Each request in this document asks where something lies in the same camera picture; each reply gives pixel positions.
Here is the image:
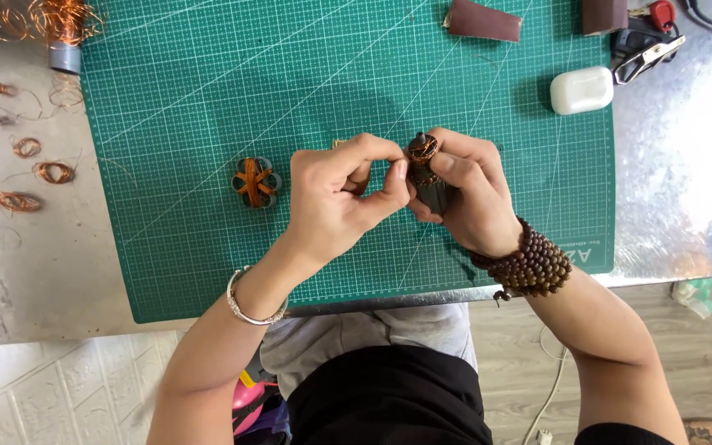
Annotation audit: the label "black shirt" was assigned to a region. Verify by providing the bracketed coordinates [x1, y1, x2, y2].
[286, 345, 677, 445]

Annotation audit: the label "person's left hand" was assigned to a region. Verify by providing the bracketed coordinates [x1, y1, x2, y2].
[282, 133, 411, 268]

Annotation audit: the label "white cable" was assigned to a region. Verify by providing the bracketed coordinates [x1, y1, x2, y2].
[522, 326, 570, 445]

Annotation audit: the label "brown wooden bead bracelet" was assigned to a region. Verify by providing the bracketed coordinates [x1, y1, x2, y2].
[468, 216, 574, 307]

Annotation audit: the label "grey plastic tube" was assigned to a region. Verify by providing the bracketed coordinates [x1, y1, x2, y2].
[47, 38, 83, 75]

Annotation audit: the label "grey shorts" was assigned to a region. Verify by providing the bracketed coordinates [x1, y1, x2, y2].
[260, 302, 478, 400]

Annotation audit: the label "person's right hand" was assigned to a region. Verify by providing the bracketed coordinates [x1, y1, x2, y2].
[405, 128, 525, 258]

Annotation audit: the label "silver bracelet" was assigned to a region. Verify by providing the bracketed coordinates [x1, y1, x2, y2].
[226, 266, 289, 326]

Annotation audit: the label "brown sanding block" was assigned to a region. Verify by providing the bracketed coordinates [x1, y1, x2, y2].
[581, 0, 629, 37]

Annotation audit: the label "green and white plastic wrapper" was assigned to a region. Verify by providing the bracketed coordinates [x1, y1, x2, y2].
[670, 277, 712, 320]

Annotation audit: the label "grey spool with copper wire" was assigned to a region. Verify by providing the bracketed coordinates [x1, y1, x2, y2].
[231, 156, 283, 210]

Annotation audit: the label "purple bag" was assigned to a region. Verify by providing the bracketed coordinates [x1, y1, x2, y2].
[250, 394, 293, 445]

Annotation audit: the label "copper wire tangle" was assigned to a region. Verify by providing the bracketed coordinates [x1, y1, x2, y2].
[0, 0, 108, 49]

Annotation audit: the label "green cutting mat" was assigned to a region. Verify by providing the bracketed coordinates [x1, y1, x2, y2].
[80, 0, 616, 325]

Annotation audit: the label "motor armature with copper winding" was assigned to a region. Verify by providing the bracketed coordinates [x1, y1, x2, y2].
[407, 131, 456, 216]

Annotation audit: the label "black and red tool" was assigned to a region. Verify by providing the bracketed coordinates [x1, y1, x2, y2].
[609, 0, 681, 66]

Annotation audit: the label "pink plastic object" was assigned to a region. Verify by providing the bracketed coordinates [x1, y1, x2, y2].
[232, 369, 283, 437]

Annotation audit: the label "brown sandpaper piece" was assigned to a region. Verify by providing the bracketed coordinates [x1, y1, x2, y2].
[443, 0, 523, 43]

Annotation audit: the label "loose copper wire loop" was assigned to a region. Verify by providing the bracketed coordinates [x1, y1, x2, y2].
[48, 73, 86, 113]

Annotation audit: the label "white earbuds case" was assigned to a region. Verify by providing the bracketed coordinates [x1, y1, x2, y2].
[549, 66, 615, 116]

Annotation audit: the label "metal alligator clamp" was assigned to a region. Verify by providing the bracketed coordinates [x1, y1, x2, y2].
[613, 35, 687, 85]

